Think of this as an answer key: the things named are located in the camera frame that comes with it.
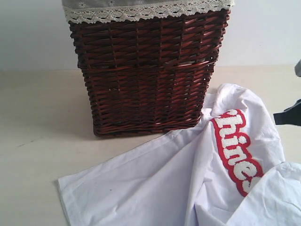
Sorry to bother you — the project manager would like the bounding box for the grey lace-trimmed basket liner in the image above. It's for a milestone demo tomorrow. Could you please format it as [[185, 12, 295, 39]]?
[[62, 0, 235, 24]]

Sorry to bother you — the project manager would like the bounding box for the dark red wicker basket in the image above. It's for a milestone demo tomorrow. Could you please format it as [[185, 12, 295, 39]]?
[[70, 9, 230, 137]]

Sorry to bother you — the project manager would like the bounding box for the white t-shirt red lettering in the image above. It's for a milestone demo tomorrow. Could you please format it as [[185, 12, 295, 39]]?
[[58, 84, 301, 226]]

